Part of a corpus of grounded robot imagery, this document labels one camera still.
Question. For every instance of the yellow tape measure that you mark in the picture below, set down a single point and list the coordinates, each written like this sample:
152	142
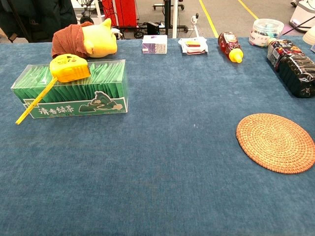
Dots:
69	70

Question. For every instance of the blue table cloth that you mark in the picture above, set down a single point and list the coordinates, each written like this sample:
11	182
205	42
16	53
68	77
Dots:
157	172

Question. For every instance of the clear box green tea bags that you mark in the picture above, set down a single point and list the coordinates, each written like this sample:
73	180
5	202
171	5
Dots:
98	98

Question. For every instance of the purple white small carton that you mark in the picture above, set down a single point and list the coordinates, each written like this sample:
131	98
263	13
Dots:
154	45

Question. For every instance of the white wrapped snack pack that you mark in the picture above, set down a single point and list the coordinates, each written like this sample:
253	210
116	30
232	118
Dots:
193	46

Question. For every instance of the black small box device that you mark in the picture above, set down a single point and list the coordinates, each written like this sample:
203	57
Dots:
153	27

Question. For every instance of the yellow plush toy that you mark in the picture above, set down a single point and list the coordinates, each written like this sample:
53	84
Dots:
101	41

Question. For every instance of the white small stand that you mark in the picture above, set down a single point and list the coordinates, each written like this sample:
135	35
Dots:
195	24

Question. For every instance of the red bottle yellow cap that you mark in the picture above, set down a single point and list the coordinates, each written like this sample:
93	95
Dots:
229	44

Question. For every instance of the red cabinet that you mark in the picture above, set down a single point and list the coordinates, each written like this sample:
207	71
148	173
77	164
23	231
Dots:
123	12

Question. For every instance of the round woven rattan coaster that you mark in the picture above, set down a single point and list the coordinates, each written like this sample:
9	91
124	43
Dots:
273	142

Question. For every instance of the brown cloth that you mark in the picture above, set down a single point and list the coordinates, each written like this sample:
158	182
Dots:
66	39

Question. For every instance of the clear plastic jar of clips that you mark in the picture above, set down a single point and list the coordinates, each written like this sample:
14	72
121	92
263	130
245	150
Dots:
263	32

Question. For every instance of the black snack package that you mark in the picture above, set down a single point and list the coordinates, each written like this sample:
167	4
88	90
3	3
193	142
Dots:
295	71

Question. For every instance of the beige bowl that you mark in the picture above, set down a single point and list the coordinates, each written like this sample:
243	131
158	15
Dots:
310	37

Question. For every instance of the white machine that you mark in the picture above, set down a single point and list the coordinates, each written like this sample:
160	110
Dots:
304	14

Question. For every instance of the white post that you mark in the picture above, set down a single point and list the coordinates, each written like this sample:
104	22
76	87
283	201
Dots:
175	19

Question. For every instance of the white metal frame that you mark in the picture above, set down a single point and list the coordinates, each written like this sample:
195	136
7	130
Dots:
98	8

